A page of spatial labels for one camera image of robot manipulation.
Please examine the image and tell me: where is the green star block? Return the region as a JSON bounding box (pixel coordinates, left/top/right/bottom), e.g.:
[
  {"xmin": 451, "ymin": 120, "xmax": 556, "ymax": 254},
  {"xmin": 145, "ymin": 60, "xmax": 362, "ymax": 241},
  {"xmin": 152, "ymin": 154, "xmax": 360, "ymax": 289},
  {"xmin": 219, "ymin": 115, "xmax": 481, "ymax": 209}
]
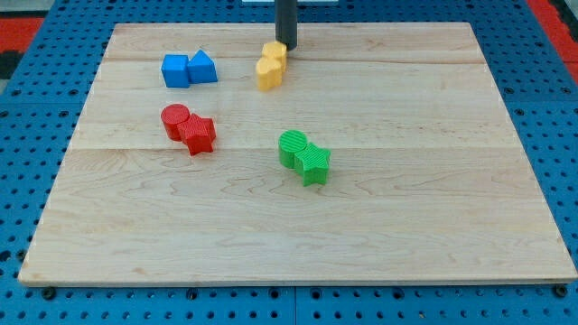
[{"xmin": 294, "ymin": 143, "xmax": 331, "ymax": 187}]

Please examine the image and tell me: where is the wooden board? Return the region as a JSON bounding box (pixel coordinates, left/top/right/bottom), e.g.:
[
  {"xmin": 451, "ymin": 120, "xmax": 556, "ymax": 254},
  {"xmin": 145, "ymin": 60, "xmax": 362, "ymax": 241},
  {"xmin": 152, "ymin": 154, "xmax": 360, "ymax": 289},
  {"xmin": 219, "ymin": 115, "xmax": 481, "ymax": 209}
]
[{"xmin": 19, "ymin": 23, "xmax": 577, "ymax": 287}]

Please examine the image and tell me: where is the yellow heart block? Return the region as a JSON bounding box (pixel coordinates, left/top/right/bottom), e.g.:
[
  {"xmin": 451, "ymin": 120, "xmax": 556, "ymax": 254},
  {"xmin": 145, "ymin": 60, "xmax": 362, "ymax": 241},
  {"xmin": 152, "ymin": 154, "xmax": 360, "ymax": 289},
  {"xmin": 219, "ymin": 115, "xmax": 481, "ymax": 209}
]
[{"xmin": 256, "ymin": 57, "xmax": 283, "ymax": 91}]

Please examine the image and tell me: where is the red star block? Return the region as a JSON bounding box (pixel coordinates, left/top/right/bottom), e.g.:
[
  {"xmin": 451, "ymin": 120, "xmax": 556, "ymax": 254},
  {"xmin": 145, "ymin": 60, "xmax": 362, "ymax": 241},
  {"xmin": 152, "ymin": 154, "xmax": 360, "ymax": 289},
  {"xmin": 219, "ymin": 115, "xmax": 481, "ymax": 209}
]
[{"xmin": 177, "ymin": 114, "xmax": 216, "ymax": 155}]

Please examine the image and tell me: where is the blue cube block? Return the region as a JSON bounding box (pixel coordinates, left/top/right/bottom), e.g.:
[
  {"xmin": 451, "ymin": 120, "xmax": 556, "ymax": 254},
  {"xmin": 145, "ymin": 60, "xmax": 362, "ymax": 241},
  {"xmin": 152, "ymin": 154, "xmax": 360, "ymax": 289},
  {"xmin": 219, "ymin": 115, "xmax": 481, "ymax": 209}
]
[{"xmin": 161, "ymin": 54, "xmax": 190, "ymax": 88}]

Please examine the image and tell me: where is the red cylinder block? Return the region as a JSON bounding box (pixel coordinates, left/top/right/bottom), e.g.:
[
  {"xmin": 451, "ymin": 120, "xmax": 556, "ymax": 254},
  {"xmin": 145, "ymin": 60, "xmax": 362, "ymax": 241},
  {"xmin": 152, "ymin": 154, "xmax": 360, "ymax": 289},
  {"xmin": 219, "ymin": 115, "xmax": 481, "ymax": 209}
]
[{"xmin": 161, "ymin": 104, "xmax": 190, "ymax": 141}]

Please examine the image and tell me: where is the green cylinder block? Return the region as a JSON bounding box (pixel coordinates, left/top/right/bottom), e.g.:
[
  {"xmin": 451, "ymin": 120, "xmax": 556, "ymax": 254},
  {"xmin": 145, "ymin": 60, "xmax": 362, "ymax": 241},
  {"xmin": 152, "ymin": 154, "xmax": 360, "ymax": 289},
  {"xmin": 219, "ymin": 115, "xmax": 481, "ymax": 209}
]
[{"xmin": 278, "ymin": 130, "xmax": 308, "ymax": 169}]

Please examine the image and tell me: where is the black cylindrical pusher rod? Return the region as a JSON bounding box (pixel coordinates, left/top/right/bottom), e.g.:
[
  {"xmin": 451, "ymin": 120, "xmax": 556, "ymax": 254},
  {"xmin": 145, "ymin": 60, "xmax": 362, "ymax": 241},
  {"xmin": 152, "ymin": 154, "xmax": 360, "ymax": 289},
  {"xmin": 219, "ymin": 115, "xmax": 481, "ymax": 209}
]
[{"xmin": 275, "ymin": 0, "xmax": 298, "ymax": 51}]

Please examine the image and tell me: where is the yellow hexagon block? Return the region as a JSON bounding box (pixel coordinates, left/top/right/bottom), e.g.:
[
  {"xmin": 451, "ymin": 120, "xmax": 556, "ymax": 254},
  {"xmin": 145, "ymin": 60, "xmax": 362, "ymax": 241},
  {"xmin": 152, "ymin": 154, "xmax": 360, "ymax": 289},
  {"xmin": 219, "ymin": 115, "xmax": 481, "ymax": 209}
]
[{"xmin": 261, "ymin": 41, "xmax": 287, "ymax": 72}]

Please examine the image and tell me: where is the blue triangular block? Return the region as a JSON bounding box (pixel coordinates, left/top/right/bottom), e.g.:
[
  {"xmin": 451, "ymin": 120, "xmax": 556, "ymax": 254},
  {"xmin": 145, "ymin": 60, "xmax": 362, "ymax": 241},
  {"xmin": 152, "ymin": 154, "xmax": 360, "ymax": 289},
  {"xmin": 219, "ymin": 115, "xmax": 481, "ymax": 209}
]
[{"xmin": 186, "ymin": 50, "xmax": 218, "ymax": 84}]

